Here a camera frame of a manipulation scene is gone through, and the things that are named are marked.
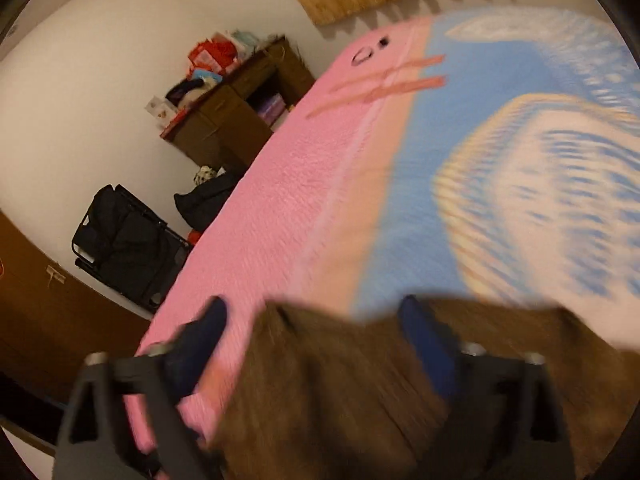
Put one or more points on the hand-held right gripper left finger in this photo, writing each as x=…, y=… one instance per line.
x=201, y=341

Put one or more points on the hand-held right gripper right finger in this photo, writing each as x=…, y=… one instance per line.
x=431, y=351

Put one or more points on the brown knitted sweater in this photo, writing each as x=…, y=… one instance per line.
x=325, y=400

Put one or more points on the pile of dark clothes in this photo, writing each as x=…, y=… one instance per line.
x=192, y=89

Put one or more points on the black bag on floor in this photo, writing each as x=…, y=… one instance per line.
x=207, y=205

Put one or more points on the brown wooden door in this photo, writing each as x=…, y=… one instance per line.
x=50, y=330

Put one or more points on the black and white spotted cloth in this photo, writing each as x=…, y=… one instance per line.
x=205, y=175

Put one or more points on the pink and blue printed blanket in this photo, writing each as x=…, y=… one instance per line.
x=300, y=200

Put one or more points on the dark wooden desk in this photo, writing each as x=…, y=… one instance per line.
x=215, y=120

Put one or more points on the white card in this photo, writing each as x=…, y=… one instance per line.
x=160, y=111

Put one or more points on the purple box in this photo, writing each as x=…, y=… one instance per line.
x=272, y=107

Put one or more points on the red bag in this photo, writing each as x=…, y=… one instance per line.
x=212, y=55

